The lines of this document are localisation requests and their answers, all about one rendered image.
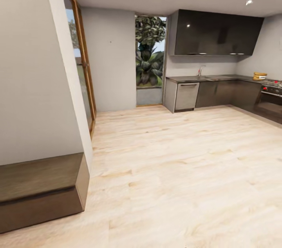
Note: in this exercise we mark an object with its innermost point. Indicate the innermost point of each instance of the drop in sink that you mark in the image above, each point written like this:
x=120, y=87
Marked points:
x=212, y=76

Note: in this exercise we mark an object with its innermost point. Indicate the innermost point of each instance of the oven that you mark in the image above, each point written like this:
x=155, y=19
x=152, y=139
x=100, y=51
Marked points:
x=269, y=100

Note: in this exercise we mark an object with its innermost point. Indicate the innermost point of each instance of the cabinet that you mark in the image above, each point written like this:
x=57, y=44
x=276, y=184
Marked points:
x=239, y=35
x=195, y=32
x=39, y=190

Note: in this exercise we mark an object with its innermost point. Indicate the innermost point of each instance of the popcorn bag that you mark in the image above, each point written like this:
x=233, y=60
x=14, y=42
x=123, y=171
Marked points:
x=259, y=76

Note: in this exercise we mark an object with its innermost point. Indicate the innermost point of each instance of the dishwasher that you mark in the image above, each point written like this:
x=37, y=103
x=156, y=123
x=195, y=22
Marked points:
x=186, y=96

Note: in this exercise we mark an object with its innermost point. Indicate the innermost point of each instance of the door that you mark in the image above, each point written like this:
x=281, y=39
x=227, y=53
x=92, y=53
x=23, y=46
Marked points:
x=76, y=29

